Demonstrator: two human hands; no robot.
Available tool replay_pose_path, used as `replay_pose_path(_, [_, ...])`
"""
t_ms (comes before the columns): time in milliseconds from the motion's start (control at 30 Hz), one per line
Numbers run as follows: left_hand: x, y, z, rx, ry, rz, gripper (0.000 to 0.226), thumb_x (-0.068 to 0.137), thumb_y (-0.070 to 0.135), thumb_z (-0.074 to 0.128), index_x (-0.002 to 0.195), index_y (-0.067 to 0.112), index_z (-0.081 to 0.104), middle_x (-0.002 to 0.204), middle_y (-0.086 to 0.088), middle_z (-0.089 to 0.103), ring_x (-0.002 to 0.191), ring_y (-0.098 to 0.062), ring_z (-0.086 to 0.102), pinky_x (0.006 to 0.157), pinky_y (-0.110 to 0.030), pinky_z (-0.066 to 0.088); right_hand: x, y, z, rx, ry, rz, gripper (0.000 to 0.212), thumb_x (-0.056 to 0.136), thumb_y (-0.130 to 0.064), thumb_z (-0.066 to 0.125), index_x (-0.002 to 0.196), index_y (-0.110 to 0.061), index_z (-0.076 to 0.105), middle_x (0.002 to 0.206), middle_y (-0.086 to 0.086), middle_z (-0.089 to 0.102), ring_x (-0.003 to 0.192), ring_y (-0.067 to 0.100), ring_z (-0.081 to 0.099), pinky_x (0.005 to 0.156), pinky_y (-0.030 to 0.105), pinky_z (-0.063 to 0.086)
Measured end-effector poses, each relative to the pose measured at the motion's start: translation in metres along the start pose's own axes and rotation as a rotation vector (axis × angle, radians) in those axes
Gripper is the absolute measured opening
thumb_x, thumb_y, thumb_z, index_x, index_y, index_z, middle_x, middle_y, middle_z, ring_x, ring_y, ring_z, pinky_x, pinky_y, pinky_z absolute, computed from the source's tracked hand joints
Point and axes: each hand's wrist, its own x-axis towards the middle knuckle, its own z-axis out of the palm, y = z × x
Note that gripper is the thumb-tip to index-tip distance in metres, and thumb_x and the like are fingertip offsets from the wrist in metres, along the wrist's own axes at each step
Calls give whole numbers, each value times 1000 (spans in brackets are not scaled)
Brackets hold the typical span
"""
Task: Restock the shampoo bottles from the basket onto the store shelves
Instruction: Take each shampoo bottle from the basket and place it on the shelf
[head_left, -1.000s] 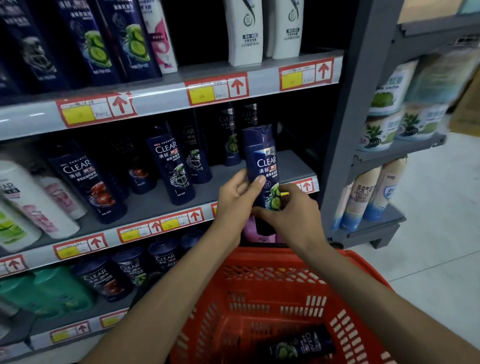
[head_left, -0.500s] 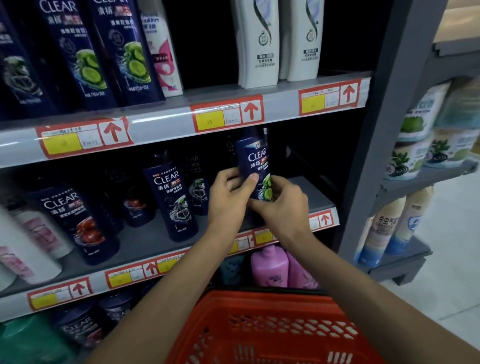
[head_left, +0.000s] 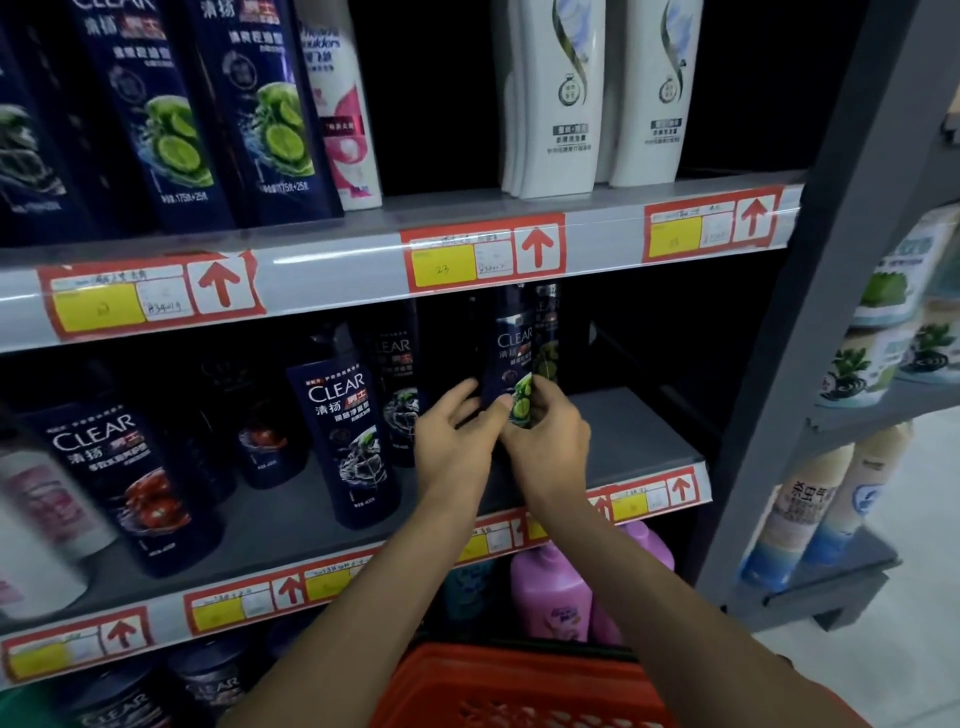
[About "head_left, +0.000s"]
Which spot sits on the person's left hand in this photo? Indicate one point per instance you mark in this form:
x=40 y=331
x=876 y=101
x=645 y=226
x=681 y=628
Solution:
x=457 y=457

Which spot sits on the person's right hand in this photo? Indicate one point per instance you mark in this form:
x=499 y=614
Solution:
x=555 y=457

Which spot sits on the grey store shelf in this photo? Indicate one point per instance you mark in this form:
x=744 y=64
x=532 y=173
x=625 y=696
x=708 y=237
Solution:
x=637 y=442

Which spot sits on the navy black Clear bottle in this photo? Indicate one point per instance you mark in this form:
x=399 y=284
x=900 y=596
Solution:
x=397 y=360

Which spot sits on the dark red-label shampoo bottle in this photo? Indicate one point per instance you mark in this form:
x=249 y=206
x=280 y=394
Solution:
x=345 y=435
x=270 y=442
x=127 y=480

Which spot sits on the orange shopping basket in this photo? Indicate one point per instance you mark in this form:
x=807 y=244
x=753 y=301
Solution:
x=487 y=675

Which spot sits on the person's right forearm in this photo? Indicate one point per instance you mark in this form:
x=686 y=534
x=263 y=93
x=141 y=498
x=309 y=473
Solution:
x=675 y=637

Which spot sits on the person's left forearm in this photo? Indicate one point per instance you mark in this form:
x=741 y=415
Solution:
x=360 y=622

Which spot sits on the purple pump bottle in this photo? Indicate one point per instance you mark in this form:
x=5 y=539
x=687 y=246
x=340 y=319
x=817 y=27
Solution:
x=649 y=544
x=551 y=592

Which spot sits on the small teal bottle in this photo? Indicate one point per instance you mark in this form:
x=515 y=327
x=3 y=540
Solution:
x=469 y=592

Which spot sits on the grey metal store shelving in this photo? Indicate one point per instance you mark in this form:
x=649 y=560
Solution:
x=480 y=255

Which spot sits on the white blue tube bottle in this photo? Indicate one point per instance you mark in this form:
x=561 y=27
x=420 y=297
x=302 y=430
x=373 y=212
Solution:
x=787 y=525
x=855 y=495

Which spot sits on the navy round bottle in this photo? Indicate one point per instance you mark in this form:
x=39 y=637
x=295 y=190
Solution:
x=285 y=637
x=210 y=675
x=112 y=705

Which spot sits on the white jar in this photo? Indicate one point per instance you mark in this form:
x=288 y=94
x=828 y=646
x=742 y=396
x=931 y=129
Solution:
x=934 y=345
x=855 y=375
x=900 y=262

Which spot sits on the grey end rack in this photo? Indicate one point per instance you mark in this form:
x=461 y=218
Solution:
x=847 y=577

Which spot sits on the white bottle red label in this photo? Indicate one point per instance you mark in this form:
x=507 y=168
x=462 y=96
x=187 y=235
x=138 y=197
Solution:
x=345 y=135

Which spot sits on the white curvy bottle gold cap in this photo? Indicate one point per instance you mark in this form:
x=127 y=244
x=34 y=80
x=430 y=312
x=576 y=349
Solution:
x=508 y=112
x=606 y=112
x=562 y=112
x=652 y=97

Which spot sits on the row of large navy bottles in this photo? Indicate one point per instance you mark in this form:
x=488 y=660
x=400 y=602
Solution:
x=187 y=112

